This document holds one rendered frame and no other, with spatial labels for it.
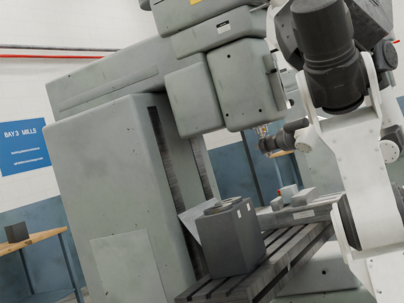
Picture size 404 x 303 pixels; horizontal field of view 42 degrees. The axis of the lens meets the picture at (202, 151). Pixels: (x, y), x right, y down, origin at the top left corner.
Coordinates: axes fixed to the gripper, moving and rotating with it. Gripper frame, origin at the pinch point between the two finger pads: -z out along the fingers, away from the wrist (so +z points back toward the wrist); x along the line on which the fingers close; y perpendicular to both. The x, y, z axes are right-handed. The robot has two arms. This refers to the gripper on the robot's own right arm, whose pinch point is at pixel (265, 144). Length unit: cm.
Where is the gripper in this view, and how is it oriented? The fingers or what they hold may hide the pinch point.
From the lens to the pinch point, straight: 200.4
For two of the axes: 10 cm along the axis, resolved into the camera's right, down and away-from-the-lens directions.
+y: 2.8, 9.6, 0.0
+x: -7.9, 2.3, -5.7
